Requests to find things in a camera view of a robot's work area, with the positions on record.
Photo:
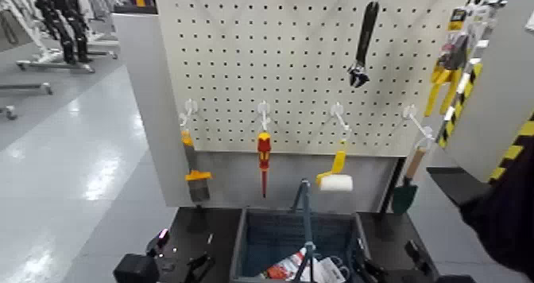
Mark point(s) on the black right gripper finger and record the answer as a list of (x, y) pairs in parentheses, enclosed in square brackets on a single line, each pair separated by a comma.
[(371, 270), (419, 255)]

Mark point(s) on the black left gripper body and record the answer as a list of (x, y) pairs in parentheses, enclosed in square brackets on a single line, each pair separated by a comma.
[(135, 270)]

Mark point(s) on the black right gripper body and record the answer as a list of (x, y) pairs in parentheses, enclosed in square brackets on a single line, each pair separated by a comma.
[(417, 278)]

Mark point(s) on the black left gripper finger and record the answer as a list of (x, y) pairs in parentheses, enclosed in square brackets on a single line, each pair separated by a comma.
[(157, 243), (199, 270)]

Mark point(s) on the grey teal plastic crate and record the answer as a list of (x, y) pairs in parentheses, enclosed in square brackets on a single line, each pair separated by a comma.
[(271, 234)]

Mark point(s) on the white packaged scissors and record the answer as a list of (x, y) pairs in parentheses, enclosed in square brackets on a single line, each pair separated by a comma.
[(329, 272)]

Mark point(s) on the orange grey paintbrush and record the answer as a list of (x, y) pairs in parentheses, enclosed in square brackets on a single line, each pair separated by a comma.
[(198, 188)]

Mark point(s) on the red white product package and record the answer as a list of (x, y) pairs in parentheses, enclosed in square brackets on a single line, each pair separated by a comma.
[(283, 270)]

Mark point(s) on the black bulky machine housing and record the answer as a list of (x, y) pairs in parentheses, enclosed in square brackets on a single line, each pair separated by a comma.
[(500, 226)]

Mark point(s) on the red yellow screwdriver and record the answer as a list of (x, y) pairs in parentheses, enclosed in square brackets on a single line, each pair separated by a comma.
[(264, 147)]

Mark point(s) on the yellow black hazard tape strip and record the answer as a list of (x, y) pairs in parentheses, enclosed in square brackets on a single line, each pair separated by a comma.
[(459, 105), (512, 152)]

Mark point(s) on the grey metal stand base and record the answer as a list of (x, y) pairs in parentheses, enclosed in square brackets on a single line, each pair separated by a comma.
[(25, 88)]

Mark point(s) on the white perforated pegboard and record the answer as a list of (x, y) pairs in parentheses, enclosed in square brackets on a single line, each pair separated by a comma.
[(250, 46)]

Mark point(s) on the black adjustable wrench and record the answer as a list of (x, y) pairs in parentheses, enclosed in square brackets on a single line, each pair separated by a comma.
[(367, 30)]

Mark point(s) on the pliers packaging card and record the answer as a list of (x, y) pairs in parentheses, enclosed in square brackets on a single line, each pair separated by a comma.
[(458, 19)]

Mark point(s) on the black humanoid robot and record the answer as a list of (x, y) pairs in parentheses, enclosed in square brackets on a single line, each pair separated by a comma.
[(62, 21)]

